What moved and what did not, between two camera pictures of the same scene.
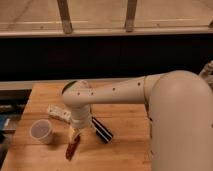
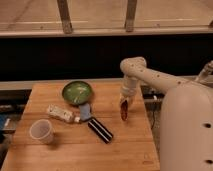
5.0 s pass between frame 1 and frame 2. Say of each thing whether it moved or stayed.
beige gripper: moved
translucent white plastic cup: stayed
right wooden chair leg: stayed
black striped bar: stayed
